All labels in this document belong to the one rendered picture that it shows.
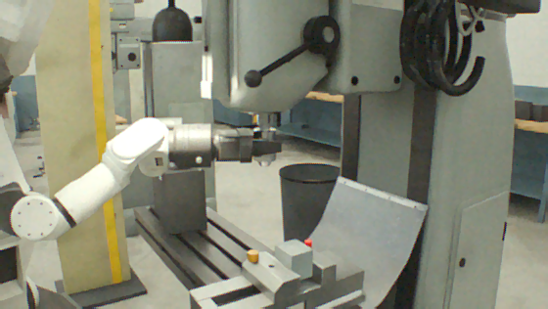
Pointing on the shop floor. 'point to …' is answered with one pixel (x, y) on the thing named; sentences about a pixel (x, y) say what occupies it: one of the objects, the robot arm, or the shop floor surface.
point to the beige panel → (82, 147)
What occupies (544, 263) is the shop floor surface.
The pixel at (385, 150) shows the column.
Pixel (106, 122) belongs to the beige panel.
